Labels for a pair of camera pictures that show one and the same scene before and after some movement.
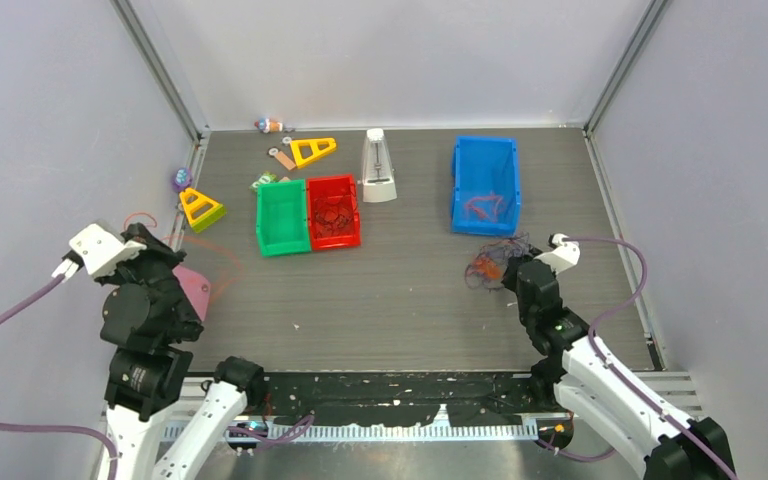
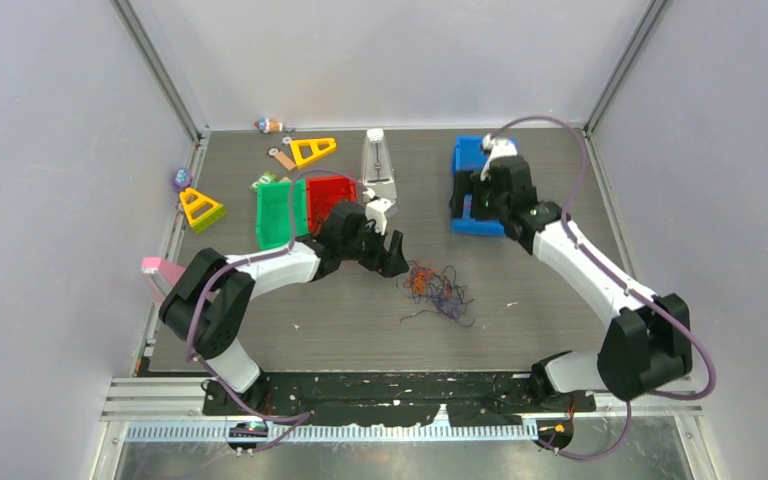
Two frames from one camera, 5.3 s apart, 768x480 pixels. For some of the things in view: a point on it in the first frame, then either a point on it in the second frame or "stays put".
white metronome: (378, 181) stays put
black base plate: (492, 398) stays put
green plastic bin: (281, 217) stays put
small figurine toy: (268, 126) stays put
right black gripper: (510, 275) to (469, 183)
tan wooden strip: (285, 160) stays put
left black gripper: (153, 245) to (385, 263)
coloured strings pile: (486, 271) to (451, 307)
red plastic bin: (333, 215) stays put
